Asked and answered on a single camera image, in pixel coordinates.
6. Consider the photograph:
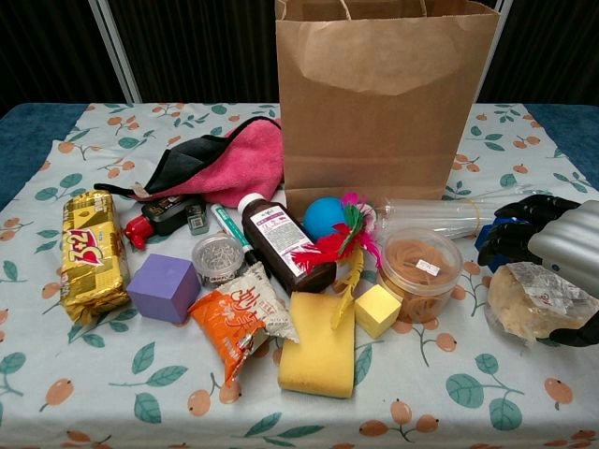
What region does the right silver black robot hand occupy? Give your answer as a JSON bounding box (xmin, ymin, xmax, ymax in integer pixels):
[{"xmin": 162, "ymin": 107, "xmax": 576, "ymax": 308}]
[{"xmin": 476, "ymin": 194, "xmax": 599, "ymax": 350}]

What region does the blue building block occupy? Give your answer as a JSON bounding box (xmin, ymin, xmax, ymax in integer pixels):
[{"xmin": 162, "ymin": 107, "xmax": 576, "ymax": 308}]
[{"xmin": 476, "ymin": 214, "xmax": 520, "ymax": 263}]

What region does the clear bagged pastry pack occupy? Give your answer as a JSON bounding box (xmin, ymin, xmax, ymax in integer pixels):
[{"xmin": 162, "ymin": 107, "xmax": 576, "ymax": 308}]
[{"xmin": 484, "ymin": 261, "xmax": 593, "ymax": 347}]

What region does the clear plastic straw bundle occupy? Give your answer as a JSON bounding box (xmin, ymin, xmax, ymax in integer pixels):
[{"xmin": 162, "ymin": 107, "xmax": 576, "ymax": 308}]
[{"xmin": 373, "ymin": 184, "xmax": 539, "ymax": 240}]

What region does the clear jar of rubber bands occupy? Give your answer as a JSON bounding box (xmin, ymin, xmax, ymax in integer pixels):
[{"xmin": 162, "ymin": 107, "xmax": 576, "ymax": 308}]
[{"xmin": 376, "ymin": 227, "xmax": 464, "ymax": 325}]

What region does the dark ribbed partition panel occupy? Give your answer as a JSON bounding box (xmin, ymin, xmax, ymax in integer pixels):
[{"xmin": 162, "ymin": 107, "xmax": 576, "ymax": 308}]
[
  {"xmin": 91, "ymin": 0, "xmax": 282, "ymax": 105},
  {"xmin": 472, "ymin": 0, "xmax": 599, "ymax": 107},
  {"xmin": 0, "ymin": 0, "xmax": 141, "ymax": 107}
]

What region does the yellow foam cube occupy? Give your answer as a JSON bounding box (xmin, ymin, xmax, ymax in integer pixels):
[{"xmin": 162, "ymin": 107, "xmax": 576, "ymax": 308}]
[{"xmin": 354, "ymin": 283, "xmax": 402, "ymax": 340}]

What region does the brown paper bag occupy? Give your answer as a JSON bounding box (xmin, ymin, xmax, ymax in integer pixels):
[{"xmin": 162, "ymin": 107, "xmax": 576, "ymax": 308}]
[{"xmin": 274, "ymin": 0, "xmax": 500, "ymax": 221}]

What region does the colourful feather shuttlecock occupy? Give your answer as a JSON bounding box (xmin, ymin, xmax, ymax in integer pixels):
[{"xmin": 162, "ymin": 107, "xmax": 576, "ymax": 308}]
[{"xmin": 289, "ymin": 192, "xmax": 380, "ymax": 331}]

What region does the blue ball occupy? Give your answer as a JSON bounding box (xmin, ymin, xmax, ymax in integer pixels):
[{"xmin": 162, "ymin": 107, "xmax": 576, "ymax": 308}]
[{"xmin": 303, "ymin": 198, "xmax": 350, "ymax": 239}]

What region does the yellow sponge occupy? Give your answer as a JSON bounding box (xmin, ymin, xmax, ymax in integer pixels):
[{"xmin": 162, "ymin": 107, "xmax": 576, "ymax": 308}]
[{"xmin": 277, "ymin": 290, "xmax": 357, "ymax": 399}]

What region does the brown medicine bottle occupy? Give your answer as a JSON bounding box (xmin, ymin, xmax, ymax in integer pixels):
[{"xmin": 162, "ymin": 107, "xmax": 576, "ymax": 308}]
[{"xmin": 236, "ymin": 192, "xmax": 338, "ymax": 296}]

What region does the pink towel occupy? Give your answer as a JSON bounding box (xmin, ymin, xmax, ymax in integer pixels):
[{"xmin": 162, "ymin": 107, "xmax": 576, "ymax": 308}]
[{"xmin": 144, "ymin": 119, "xmax": 285, "ymax": 207}]

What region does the green white tube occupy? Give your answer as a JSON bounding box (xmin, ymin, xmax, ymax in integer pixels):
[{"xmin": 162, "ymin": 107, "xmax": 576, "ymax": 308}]
[{"xmin": 209, "ymin": 203, "xmax": 263, "ymax": 272}]

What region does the orange white snack packet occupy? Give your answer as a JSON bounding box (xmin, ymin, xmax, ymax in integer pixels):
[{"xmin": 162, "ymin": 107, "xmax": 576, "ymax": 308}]
[{"xmin": 186, "ymin": 261, "xmax": 300, "ymax": 389}]

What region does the small round staples jar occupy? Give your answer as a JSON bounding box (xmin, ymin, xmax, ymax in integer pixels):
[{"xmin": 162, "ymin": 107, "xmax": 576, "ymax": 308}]
[{"xmin": 191, "ymin": 234, "xmax": 247, "ymax": 289}]

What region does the small dark green bottle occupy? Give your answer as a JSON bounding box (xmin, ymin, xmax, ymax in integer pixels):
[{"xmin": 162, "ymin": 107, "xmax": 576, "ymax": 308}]
[{"xmin": 185, "ymin": 198, "xmax": 210, "ymax": 236}]

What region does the black grey cloth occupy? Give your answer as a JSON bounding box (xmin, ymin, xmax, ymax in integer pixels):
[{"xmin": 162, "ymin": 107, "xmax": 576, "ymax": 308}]
[{"xmin": 93, "ymin": 134, "xmax": 235, "ymax": 202}]

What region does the black bottle with red cap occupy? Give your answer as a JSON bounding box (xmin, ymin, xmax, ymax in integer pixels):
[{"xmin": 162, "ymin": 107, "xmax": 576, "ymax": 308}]
[{"xmin": 124, "ymin": 195, "xmax": 193, "ymax": 252}]

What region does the purple foam cube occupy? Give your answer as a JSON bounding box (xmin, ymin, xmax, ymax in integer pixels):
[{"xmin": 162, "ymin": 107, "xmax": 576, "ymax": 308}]
[{"xmin": 125, "ymin": 253, "xmax": 202, "ymax": 326}]

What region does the floral print tablecloth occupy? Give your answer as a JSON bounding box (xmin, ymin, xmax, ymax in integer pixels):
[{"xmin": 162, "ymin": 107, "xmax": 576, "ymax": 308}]
[{"xmin": 0, "ymin": 102, "xmax": 599, "ymax": 449}]

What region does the gold biscuit package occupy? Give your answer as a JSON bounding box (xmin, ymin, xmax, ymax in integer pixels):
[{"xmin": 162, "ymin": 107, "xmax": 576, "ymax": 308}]
[{"xmin": 60, "ymin": 189, "xmax": 131, "ymax": 325}]

